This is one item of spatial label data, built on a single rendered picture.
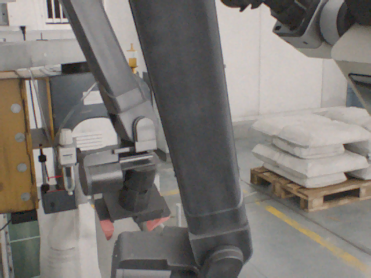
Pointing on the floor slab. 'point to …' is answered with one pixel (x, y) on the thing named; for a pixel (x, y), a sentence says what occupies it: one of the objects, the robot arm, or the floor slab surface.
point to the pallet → (357, 193)
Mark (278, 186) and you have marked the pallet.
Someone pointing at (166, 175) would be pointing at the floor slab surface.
